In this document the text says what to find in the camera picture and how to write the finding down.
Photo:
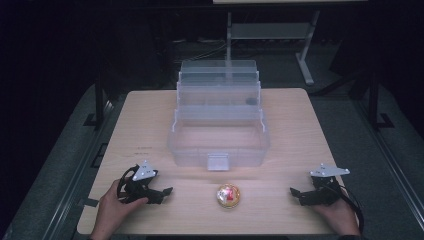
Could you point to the clear plastic storage box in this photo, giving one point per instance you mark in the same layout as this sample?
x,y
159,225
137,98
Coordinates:
x,y
218,133

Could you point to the dark tape strip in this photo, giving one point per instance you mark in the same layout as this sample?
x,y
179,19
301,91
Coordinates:
x,y
89,202

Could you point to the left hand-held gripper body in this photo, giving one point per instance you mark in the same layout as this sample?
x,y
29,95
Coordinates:
x,y
140,186

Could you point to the person's left hand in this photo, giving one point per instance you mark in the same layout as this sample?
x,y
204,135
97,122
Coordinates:
x,y
111,213

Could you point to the black metal stand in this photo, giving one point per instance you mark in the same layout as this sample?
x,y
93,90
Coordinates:
x,y
375,103
99,100

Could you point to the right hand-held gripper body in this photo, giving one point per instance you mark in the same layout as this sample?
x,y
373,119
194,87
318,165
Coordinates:
x,y
325,190

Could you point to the person's right hand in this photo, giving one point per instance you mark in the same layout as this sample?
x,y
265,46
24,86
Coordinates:
x,y
338,216

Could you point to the white metal table frame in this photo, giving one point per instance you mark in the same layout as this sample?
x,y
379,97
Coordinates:
x,y
271,31

